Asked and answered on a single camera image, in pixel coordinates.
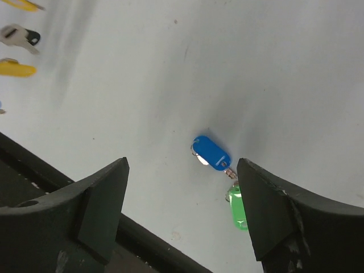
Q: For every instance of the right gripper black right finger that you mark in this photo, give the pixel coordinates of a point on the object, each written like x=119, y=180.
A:
x=295, y=230

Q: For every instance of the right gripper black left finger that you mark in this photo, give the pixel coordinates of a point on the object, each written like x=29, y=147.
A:
x=72, y=229

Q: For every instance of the blue tag with silver key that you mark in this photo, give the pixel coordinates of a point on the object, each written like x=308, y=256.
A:
x=2, y=111

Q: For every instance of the green key tag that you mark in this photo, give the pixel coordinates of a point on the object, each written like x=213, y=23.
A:
x=234, y=198

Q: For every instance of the black key tag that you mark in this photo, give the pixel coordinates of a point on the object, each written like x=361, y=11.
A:
x=16, y=35

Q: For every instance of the small yellow key tag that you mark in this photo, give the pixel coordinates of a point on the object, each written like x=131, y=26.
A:
x=24, y=5

